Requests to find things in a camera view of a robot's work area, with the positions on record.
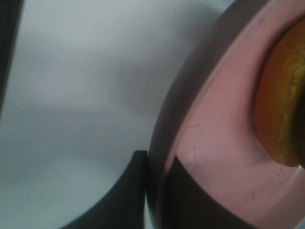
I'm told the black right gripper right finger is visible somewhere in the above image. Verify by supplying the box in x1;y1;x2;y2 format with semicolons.
162;157;245;229

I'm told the white microwave oven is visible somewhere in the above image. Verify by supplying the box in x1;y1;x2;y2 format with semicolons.
0;0;24;110

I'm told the toy hamburger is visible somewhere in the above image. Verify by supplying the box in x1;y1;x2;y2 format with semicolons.
254;20;305;167

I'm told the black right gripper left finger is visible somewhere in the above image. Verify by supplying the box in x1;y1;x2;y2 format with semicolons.
63;150;148;229

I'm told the pink round plate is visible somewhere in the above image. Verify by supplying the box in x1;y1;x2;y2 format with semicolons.
147;0;305;229

